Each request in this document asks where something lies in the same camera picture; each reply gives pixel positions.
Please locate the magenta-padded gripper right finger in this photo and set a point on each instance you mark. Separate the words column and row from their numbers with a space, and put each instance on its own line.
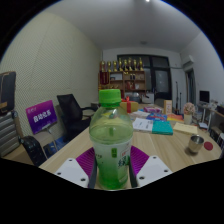
column 140, row 160

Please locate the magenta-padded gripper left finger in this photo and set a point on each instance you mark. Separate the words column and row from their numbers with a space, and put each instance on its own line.
column 85, row 161

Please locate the green-capped green drink bottle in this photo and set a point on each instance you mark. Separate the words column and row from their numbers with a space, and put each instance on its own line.
column 111, row 133

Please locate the teal book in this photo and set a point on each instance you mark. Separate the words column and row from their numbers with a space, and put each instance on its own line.
column 162, row 127

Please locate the blue book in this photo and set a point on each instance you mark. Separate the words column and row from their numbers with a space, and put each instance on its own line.
column 156, row 116

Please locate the black office chair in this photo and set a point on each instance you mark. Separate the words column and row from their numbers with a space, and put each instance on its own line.
column 70, row 113

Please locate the pink box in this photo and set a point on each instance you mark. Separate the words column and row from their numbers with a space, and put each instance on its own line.
column 152, row 109

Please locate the black suitcase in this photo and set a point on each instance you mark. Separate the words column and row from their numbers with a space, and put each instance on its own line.
column 33, row 150

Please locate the yellow gift box red ribbon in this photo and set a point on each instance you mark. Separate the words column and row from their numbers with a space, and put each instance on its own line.
column 130, row 106

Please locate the orange book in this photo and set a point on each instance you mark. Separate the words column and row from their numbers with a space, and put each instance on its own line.
column 175, row 117

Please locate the pale yellow envelope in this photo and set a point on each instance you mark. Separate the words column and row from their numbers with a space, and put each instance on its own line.
column 185, row 128

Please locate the small metal cup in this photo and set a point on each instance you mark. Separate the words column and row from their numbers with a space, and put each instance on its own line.
column 196, row 143

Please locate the small standing card box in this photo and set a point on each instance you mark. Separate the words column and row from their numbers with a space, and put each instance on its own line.
column 167, row 107

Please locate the purple sign board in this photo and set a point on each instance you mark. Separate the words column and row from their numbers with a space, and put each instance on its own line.
column 41, row 116

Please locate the pink flowers in white pot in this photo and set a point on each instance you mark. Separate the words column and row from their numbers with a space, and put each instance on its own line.
column 189, row 108

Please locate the black tripod stand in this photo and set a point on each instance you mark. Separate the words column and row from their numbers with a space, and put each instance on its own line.
column 177, row 96

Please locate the wooden shelf unit with trophies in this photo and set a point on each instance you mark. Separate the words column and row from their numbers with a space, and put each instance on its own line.
column 128, row 80

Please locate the grey striped chair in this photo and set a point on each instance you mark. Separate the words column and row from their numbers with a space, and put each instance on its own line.
column 8, row 133

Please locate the dark glass double door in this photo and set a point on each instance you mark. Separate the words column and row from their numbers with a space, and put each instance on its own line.
column 161, row 80

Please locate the long cluttered side desk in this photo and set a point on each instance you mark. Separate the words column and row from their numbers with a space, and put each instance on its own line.
column 215, row 115

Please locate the black computer monitor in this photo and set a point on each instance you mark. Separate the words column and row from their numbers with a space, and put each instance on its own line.
column 204, row 96

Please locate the white wall air conditioner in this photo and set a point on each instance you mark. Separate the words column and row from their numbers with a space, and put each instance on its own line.
column 188, row 60

